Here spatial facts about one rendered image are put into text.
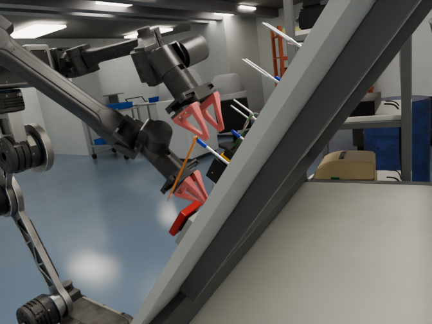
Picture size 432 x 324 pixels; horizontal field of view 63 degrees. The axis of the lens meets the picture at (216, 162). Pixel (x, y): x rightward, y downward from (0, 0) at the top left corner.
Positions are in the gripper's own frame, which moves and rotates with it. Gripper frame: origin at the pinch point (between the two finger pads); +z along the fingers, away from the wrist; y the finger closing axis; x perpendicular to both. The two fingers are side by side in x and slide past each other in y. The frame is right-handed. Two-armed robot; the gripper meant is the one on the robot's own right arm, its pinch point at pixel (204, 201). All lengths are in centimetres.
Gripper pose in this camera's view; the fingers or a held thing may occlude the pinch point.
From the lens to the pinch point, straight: 84.1
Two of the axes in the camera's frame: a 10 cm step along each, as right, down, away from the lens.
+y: 5.5, -4.1, 7.3
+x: -4.5, 5.8, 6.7
